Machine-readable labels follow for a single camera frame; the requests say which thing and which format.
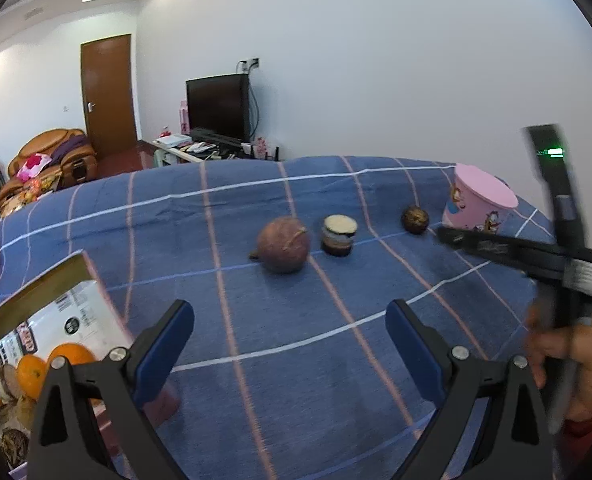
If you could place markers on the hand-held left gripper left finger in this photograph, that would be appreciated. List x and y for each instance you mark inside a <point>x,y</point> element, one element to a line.
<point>163,355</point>

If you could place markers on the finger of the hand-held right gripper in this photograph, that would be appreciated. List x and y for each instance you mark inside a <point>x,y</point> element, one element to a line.
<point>500,250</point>

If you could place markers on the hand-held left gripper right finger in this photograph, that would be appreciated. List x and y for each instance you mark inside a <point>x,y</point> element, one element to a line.
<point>415,355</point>

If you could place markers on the large orange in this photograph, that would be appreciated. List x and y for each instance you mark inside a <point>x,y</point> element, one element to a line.
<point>73,354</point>
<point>31,375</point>

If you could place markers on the pink printed box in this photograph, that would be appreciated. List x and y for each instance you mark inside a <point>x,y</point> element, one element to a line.
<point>76,305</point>

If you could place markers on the dark wrinkled passion fruit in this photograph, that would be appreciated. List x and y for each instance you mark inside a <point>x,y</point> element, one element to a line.
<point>13,446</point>

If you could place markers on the pink cartoon cup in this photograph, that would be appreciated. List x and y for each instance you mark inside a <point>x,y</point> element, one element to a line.
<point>475,207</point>

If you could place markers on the small dark brown fruit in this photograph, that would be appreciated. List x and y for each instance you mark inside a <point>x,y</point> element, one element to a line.
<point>414,220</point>

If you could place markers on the small dark jar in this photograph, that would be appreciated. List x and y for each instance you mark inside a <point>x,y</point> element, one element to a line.
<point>338,236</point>

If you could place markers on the blue plaid blanket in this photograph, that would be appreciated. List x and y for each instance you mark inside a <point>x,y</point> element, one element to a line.
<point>226,220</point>

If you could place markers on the round purple turnip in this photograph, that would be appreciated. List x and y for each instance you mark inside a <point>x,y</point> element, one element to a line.
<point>282,245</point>

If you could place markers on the white-faced cut yam piece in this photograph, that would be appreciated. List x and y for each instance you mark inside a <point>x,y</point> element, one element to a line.
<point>3,384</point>

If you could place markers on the low television stand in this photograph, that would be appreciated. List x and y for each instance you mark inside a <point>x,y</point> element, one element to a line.
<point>196,154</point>

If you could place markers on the white flat box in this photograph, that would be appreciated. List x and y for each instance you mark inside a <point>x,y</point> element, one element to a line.
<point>175,140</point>

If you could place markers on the brown leather sofa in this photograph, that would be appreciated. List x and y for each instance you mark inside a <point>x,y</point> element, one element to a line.
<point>51,160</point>

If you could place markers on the pink red cloth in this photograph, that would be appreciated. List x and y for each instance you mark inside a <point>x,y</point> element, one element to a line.
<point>33,166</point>

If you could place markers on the purple cloth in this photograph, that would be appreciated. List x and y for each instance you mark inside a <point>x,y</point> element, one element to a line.
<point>68,146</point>

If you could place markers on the pink carton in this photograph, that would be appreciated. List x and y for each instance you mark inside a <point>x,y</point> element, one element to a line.
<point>184,117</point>

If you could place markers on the black television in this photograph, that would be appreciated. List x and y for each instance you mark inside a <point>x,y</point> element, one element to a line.
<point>217,106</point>

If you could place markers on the brown wooden door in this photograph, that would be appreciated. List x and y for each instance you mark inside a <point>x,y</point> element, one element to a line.
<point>108,100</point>

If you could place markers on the white wall outlet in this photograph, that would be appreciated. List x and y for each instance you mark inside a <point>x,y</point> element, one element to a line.
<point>248,64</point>

